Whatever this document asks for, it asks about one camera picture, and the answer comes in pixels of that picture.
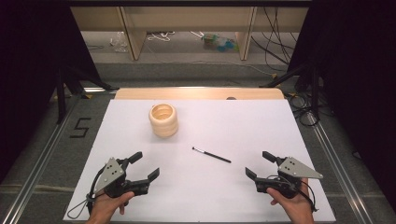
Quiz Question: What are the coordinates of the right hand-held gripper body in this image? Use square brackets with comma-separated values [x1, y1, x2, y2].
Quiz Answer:
[255, 156, 324, 199]

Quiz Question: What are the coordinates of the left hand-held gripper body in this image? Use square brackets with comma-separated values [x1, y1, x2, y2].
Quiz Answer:
[93, 157, 149, 199]

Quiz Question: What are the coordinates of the black brush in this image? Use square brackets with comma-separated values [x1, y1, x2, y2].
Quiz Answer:
[191, 147, 233, 164]

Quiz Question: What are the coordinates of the person's left hand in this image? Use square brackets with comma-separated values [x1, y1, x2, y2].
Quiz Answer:
[88, 191, 135, 224]

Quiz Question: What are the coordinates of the person's right hand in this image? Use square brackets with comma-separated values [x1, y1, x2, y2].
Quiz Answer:
[266, 178, 315, 224]

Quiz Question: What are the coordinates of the white table sheet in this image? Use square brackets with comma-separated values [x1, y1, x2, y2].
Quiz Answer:
[63, 98, 337, 223]

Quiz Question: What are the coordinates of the black metal stand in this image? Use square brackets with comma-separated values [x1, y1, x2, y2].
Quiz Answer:
[260, 61, 322, 117]
[55, 65, 114, 125]

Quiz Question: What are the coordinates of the black curtain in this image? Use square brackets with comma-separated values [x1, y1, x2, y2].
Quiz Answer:
[0, 0, 106, 185]
[287, 0, 396, 214]

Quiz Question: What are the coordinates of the clear plastic bag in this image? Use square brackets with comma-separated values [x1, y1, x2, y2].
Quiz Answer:
[109, 31, 129, 53]

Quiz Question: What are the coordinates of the colourful plastic packet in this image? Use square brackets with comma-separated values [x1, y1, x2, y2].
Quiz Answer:
[202, 33, 240, 53]

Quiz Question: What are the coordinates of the beige wooden shelf unit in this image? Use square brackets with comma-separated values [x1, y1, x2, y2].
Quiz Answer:
[70, 6, 309, 62]

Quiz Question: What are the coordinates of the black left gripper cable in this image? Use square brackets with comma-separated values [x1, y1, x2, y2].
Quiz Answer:
[66, 164, 108, 219]

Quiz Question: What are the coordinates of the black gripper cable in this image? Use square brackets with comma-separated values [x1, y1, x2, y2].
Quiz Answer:
[66, 164, 108, 219]
[267, 175, 319, 213]

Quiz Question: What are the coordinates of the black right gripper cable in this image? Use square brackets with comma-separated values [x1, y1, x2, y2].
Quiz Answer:
[267, 175, 319, 213]

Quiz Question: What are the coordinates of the aluminium floor rail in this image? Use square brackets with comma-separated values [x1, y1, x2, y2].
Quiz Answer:
[0, 87, 120, 224]
[305, 112, 376, 224]

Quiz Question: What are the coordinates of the coiled black floor cable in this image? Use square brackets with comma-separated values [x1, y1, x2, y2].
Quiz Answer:
[285, 92, 321, 127]

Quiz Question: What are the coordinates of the bundle of black cables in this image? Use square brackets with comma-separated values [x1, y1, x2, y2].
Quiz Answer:
[251, 6, 300, 73]

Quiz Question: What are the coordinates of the white cord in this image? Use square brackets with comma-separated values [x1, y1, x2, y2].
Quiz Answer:
[147, 31, 176, 42]

